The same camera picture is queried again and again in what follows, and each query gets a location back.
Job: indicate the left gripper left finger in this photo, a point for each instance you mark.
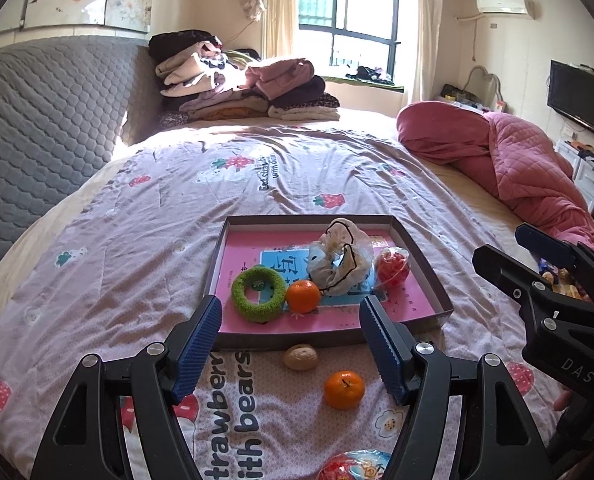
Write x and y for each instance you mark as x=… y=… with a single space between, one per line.
x=189 y=345

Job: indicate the red ball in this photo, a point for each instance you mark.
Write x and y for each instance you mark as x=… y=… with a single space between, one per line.
x=392 y=267

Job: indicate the grey quilted headboard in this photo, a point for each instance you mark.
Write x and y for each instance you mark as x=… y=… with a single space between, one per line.
x=66 y=103

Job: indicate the pink strawberry bed sheet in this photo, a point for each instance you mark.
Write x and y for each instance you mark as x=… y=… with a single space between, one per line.
x=135 y=261

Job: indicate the green fuzzy hair scrunchie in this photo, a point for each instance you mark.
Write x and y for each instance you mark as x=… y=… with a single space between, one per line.
x=258 y=294

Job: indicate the orange tangerine with stem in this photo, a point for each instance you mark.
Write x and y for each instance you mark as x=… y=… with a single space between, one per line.
x=344 y=390

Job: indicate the small toy figures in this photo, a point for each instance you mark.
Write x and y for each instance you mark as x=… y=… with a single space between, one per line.
x=561 y=280

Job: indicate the white drawer cabinet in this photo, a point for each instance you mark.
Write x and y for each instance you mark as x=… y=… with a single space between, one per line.
x=582 y=170

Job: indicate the white air conditioner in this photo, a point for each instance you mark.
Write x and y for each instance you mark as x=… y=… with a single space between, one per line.
x=509 y=7

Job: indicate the window with dark frame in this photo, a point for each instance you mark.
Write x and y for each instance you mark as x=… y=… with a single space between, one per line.
x=350 y=38

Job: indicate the black wall television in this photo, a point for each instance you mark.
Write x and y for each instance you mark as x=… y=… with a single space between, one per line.
x=571 y=93

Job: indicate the cream curtain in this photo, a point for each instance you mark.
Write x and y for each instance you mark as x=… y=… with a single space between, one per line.
x=279 y=20

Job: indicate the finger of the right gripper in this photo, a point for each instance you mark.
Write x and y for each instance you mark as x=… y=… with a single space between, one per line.
x=518 y=281
x=577 y=259

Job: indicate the colourful toy egg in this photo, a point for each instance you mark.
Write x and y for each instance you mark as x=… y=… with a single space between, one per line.
x=355 y=465

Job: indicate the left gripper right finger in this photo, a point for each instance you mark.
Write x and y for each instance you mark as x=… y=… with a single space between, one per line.
x=391 y=346

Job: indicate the person's right hand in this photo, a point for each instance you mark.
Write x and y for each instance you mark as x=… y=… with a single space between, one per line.
x=576 y=419

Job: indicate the pile of folded clothes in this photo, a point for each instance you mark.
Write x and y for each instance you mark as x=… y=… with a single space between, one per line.
x=201 y=81

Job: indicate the pink quilted blanket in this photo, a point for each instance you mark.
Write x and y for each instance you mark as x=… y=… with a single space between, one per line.
x=512 y=159

